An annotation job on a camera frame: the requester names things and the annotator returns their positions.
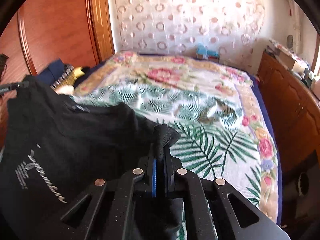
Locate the cardboard box on cabinet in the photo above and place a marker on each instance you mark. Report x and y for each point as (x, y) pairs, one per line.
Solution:
(290, 63)

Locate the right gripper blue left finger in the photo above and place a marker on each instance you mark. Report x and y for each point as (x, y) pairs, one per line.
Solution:
(104, 210)

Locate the floral and leaf bedspread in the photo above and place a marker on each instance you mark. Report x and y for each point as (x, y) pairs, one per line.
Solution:
(221, 126)

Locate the folded navy clothes stack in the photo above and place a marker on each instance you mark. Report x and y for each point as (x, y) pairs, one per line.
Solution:
(54, 70)

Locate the yellow plush toy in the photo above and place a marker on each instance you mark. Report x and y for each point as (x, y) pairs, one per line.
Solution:
(65, 83)

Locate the blue tissue box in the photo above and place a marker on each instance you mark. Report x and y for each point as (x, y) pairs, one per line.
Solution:
(203, 53)

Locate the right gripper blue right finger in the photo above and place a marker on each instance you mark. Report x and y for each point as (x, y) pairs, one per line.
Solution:
(215, 209)

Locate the long wooden cabinet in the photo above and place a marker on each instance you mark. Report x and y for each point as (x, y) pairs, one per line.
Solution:
(293, 112)

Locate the wooden louvered wardrobe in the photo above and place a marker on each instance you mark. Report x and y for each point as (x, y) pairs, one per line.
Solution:
(40, 31)

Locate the window side curtain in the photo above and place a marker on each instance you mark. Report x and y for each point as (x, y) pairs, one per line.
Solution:
(295, 26)

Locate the black Superman t-shirt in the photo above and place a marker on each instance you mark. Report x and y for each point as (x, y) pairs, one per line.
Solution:
(55, 148)

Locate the circle patterned sheer curtain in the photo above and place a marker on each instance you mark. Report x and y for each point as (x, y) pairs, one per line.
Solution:
(228, 27)

